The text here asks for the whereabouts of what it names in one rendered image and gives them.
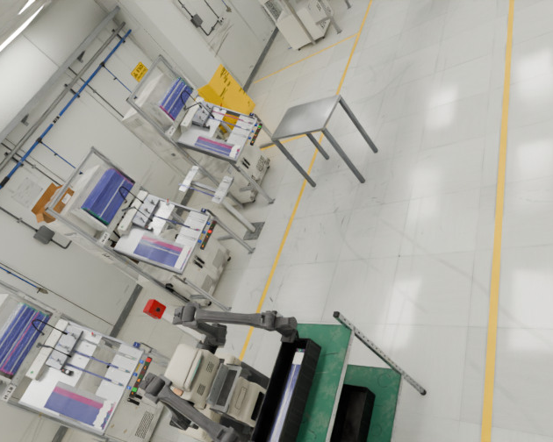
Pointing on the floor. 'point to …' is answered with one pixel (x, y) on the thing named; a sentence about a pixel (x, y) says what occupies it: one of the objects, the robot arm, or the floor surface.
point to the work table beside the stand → (289, 126)
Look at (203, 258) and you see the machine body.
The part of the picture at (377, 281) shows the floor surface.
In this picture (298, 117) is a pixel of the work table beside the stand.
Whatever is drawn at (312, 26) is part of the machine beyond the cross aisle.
